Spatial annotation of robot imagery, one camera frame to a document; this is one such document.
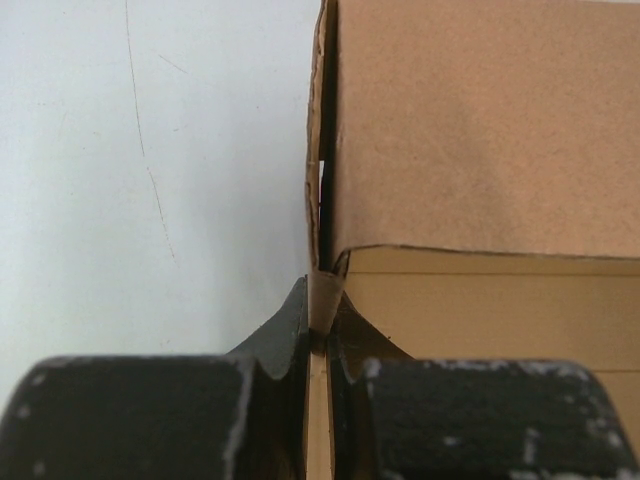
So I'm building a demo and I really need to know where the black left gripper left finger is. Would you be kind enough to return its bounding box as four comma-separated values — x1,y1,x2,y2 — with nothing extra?
1,278,310,479

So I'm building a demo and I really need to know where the cardboard box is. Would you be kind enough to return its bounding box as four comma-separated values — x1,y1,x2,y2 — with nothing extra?
305,1,639,479

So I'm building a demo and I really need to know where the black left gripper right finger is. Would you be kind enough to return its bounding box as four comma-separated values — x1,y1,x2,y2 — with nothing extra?
327,298,635,479

